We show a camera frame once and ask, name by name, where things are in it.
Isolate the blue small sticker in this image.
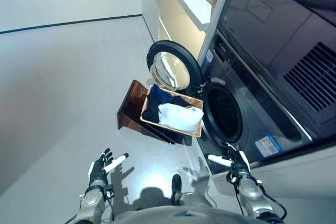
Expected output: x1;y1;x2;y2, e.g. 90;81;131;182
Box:
204;49;215;68

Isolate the white garment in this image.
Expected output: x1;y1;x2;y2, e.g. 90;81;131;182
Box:
158;103;204;132

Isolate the white energy label sticker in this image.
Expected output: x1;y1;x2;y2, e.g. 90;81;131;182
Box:
254;134;279;158

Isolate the brown wooden stool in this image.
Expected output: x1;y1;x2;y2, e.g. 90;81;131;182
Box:
117;79;193;146

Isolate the white cabinet shelf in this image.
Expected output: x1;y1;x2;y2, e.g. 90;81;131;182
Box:
140;0;236;63

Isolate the woven laundry basket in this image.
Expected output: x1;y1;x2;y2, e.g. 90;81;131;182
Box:
140;84;205;138

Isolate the black robot foot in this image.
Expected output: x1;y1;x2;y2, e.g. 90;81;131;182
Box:
171;174;182;195

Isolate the grey robot torso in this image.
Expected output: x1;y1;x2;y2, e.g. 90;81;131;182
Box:
110;191;260;224

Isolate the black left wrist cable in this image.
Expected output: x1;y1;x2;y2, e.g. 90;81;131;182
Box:
62;186;115;224

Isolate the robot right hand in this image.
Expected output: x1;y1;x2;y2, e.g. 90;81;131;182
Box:
208;142;251;174

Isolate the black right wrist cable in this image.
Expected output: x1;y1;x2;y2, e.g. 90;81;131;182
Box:
230;174;287;222

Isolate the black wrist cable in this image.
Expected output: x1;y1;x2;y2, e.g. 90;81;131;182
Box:
62;186;115;224
230;174;287;222

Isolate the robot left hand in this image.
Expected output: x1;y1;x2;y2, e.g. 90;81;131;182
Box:
88;148;129;183

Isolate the dark navy garment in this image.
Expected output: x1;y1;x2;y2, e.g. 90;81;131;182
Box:
142;93;194;124

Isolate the blue garment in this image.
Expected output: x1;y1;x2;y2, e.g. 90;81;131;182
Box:
150;84;174;104

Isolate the grey front-load washing machine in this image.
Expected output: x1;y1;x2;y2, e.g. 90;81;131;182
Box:
196;30;314;175

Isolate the dark grey washing machine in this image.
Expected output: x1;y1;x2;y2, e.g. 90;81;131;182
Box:
217;0;336;141

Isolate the round washing machine door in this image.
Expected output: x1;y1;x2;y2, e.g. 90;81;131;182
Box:
146;40;202;93

